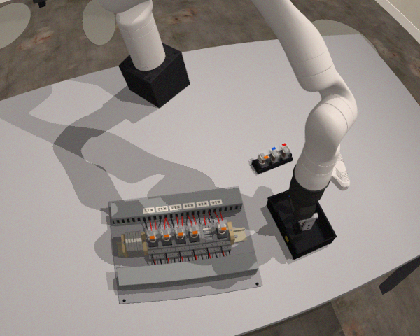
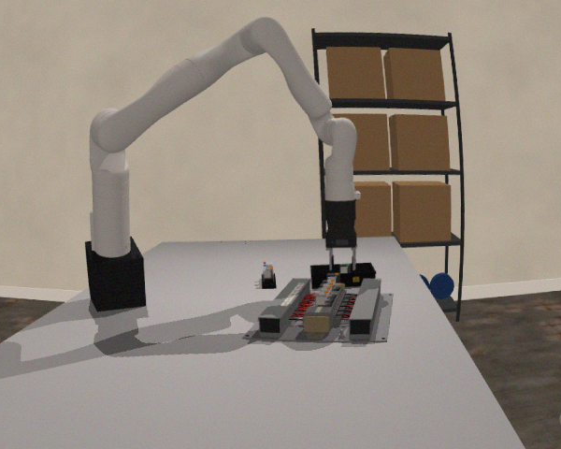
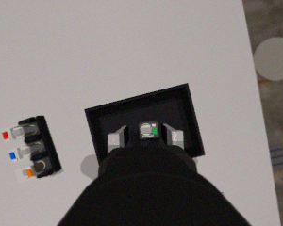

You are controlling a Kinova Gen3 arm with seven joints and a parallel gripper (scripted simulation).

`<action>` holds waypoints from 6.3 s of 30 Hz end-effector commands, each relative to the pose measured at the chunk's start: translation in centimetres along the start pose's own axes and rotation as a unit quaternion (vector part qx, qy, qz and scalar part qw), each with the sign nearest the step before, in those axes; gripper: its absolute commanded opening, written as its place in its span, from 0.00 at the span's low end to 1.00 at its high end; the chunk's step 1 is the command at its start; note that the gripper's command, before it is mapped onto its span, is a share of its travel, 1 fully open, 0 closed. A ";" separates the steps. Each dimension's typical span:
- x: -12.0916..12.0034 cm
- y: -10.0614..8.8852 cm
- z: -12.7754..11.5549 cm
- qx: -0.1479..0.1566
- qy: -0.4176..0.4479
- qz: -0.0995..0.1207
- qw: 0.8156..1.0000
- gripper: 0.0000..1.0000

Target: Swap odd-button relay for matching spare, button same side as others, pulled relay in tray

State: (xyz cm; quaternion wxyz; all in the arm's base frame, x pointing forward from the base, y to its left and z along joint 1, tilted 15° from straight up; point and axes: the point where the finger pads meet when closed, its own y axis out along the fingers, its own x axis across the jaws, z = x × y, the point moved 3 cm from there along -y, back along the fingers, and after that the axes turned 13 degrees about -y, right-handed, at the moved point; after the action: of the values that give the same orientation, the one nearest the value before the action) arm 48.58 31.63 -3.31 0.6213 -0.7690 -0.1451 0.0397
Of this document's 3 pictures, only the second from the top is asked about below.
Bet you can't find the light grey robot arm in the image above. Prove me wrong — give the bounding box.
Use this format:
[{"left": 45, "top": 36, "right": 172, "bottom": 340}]
[{"left": 90, "top": 16, "right": 357, "bottom": 257}]

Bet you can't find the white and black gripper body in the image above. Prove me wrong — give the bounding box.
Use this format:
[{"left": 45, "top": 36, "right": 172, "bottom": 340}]
[{"left": 324, "top": 180, "right": 361, "bottom": 248}]

